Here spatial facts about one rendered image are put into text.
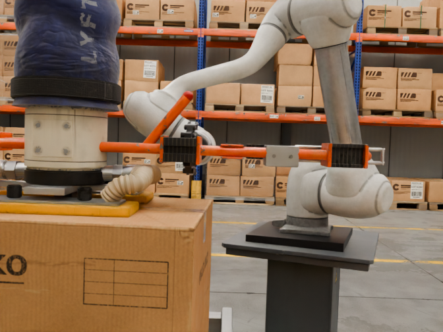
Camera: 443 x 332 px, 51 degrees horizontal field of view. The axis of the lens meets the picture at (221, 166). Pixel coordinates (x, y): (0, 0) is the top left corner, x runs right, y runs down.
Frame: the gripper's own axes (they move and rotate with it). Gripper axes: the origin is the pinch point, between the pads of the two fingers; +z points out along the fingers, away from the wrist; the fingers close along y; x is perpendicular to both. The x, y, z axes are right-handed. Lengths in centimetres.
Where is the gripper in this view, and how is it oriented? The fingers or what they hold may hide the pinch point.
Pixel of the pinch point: (186, 149)
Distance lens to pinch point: 101.4
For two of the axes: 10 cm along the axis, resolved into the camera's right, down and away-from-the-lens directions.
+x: -10.0, -0.4, 0.2
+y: -0.3, 10.0, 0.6
